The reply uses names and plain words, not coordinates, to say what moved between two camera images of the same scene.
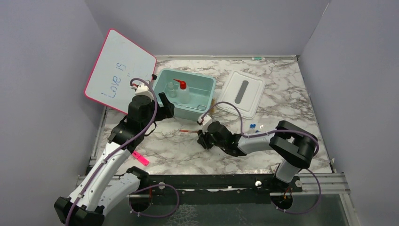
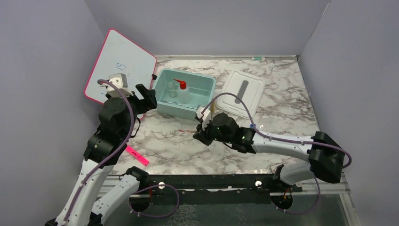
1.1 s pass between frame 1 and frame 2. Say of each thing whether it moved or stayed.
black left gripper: moved
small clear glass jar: stayed
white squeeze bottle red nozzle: stayed
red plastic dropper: stayed
